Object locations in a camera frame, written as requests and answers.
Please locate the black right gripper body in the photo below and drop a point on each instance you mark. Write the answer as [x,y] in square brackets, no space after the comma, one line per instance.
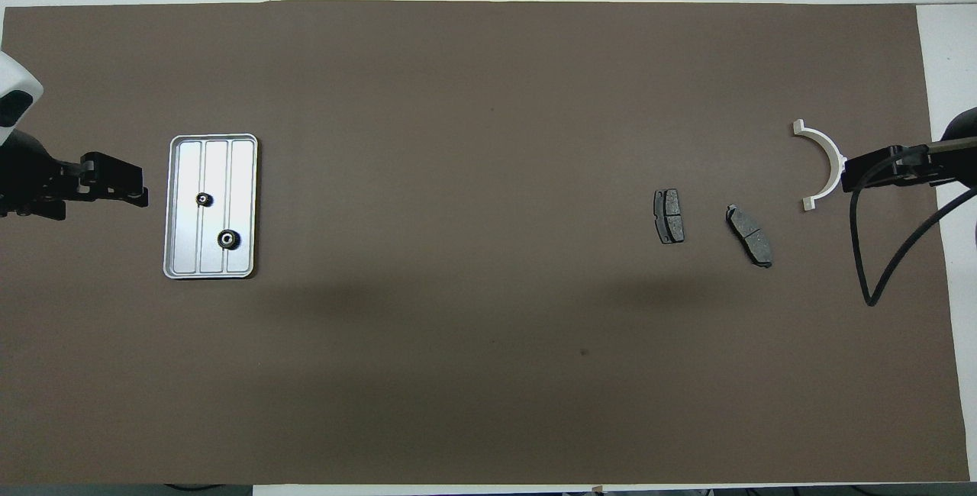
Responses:
[958,164]

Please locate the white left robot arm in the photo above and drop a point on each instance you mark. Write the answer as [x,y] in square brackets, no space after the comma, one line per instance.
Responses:
[15,80]

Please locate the elongated grey brake pad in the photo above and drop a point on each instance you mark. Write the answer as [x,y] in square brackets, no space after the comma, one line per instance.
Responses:
[750,236]

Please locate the small black bearing gear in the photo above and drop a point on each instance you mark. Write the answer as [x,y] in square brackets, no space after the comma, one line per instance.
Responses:
[204,199]

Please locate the rectangular dark brake pad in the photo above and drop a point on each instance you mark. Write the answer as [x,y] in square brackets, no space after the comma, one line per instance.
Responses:
[670,217]

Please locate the white semicircular plastic bracket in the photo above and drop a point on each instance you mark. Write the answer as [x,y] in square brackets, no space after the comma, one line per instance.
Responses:
[827,141]

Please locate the brown table mat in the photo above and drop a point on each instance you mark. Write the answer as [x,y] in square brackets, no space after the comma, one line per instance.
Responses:
[488,175]

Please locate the large black bearing gear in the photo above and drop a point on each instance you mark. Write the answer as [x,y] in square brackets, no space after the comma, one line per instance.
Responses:
[228,239]

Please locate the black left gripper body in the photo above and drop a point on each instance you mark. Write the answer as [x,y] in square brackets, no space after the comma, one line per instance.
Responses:
[27,175]

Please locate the silver metal tray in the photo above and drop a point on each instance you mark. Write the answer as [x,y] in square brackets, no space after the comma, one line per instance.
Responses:
[244,175]

